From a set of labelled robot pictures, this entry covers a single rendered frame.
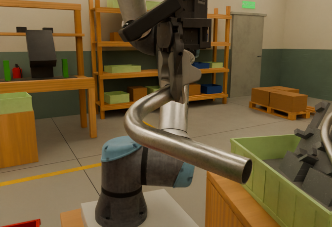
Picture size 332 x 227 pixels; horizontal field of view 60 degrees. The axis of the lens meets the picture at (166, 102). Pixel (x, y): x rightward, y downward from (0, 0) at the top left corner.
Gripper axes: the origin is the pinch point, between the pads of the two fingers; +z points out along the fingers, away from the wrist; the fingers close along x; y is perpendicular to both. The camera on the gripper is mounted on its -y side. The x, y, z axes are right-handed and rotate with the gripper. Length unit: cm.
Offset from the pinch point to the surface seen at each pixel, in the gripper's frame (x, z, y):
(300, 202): 7, 37, 45
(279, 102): 374, 103, 380
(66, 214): 38, 44, -20
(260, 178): 29, 40, 49
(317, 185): 17, 41, 65
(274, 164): 45, 45, 70
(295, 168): 31, 40, 68
